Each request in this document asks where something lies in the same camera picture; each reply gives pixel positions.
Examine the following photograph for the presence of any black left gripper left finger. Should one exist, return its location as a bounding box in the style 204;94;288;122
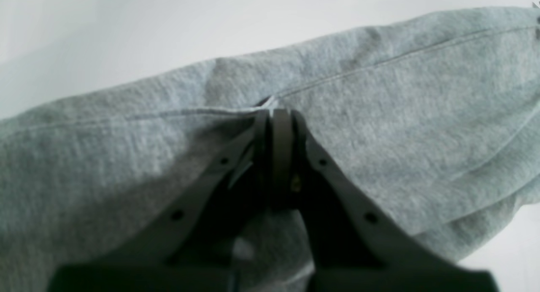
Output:
47;111;270;292

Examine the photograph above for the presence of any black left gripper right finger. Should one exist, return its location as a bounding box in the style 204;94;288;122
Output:
270;110;498;292

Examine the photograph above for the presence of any grey t-shirt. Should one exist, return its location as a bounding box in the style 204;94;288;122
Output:
1;7;539;292

